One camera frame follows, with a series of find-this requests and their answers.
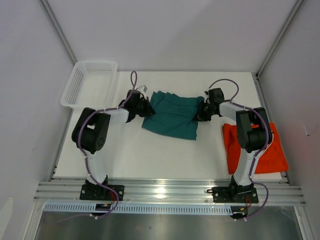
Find teal green shorts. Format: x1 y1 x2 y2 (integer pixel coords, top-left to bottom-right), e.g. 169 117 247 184
141 91 204 141

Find orange shorts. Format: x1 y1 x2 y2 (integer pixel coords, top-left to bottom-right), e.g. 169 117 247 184
222 122 289 175

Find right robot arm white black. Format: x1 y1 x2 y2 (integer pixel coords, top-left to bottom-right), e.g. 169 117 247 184
194 88 273 203

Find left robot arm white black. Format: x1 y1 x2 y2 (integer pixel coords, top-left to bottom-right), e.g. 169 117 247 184
71 89 156 200

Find white plastic laundry basket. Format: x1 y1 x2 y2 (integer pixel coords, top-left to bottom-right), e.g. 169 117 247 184
60 60 118 109

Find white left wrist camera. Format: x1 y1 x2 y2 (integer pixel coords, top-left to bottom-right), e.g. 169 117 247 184
135 85 148 99

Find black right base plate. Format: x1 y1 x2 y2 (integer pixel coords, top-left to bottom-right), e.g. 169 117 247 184
206 186 259 204

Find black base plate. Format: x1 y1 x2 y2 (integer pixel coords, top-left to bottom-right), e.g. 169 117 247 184
206 186 259 204
79 182 125 201

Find left side table rail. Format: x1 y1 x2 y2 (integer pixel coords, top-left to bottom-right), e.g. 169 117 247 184
47 108 73 182

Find table rail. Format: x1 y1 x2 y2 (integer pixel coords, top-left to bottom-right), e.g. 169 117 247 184
253 73 293 186
47 108 73 182

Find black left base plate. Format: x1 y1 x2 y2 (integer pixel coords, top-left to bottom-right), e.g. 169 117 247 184
79 182 125 201

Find right side table rail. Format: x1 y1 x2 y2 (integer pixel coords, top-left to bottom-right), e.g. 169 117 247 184
253 73 293 186

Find aluminium mounting rail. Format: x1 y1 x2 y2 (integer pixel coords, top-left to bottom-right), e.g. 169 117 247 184
34 178 306 206

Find slotted grey cable duct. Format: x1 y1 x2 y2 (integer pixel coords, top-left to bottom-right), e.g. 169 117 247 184
43 202 233 216

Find left corner aluminium post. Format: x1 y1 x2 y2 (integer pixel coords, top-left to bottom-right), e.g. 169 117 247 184
38 0 77 65

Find corner aluminium post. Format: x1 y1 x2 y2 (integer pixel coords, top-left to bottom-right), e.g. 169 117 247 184
255 0 307 80
38 0 77 65

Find right corner aluminium post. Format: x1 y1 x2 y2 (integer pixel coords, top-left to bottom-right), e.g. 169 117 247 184
255 0 307 80

